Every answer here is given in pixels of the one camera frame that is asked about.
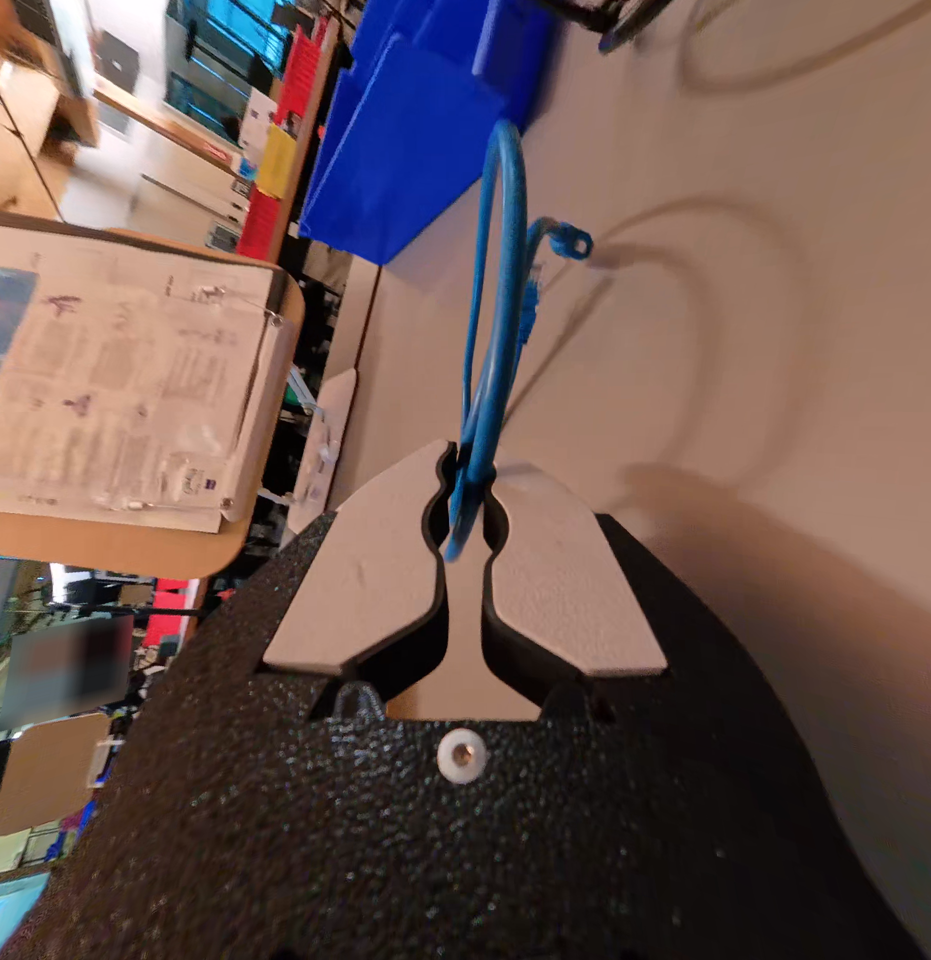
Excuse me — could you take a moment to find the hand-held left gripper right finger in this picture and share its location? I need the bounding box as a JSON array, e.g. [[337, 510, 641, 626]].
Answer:
[[479, 467, 671, 708]]

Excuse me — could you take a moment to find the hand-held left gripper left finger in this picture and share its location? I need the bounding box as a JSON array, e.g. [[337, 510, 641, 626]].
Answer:
[[261, 438, 459, 702]]

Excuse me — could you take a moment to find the blue ethernet cable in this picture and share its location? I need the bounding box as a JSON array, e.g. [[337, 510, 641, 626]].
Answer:
[[443, 118, 594, 564]]

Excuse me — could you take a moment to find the black ethernet cable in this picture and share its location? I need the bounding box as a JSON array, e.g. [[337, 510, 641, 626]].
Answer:
[[540, 0, 662, 55]]

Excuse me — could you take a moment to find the grey desk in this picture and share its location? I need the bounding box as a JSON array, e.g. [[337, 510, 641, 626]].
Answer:
[[281, 0, 931, 954]]

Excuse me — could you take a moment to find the printed instruction sheet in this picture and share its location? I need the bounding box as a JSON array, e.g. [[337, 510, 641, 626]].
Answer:
[[0, 225, 298, 535]]

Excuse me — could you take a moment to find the red plastic bin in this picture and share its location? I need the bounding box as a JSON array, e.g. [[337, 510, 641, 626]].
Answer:
[[274, 15, 339, 140], [236, 187, 287, 261]]

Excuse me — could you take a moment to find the blue plastic bin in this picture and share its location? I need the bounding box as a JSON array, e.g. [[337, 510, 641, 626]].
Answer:
[[299, 0, 566, 265]]

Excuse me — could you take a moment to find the yellow plastic bin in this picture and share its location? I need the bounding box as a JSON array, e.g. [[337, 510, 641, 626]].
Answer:
[[255, 123, 299, 201]]

